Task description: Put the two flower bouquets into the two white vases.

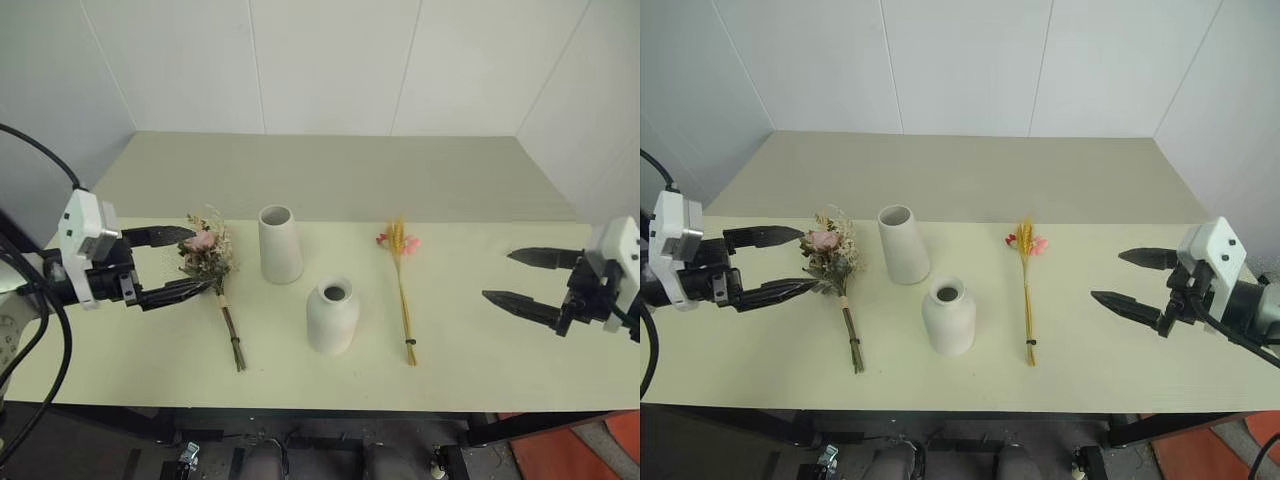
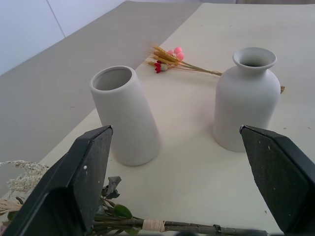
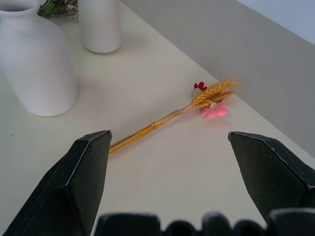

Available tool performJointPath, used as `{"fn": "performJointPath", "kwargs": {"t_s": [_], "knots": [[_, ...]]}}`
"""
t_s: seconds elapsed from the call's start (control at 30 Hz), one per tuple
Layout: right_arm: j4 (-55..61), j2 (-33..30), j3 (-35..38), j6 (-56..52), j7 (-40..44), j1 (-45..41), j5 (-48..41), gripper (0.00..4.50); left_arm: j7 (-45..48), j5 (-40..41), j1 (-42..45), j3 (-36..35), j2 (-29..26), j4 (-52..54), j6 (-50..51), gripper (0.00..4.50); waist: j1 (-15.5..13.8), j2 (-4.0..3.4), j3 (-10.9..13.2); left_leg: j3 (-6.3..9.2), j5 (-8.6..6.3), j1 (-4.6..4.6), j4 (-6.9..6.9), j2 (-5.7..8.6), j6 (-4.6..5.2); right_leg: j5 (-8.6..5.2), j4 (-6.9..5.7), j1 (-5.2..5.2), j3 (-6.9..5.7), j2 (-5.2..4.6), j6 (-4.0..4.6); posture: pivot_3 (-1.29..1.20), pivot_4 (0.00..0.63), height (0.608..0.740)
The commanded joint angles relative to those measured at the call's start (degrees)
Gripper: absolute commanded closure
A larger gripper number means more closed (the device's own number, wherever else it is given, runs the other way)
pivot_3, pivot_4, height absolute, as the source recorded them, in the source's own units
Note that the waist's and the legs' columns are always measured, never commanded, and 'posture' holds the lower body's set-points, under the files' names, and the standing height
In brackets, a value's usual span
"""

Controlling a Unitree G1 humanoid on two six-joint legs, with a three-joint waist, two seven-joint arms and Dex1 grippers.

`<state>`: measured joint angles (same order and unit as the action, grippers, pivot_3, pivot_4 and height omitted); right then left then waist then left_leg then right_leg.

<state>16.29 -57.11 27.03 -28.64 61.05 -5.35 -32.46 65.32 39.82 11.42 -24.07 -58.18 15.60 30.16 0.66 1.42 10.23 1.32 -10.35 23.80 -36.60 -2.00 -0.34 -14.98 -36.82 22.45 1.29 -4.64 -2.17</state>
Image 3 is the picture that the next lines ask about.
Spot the large white ceramic vase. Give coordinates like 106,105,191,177
0,0,79,117

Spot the golden wheat stalk bundle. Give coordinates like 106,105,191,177
108,80,247,155

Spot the green leafy plant sprig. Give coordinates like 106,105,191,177
36,0,79,19

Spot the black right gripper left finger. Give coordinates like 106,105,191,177
0,130,113,236

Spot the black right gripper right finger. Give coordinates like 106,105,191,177
227,131,315,226

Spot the small white cylindrical vase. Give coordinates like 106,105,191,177
78,0,123,54

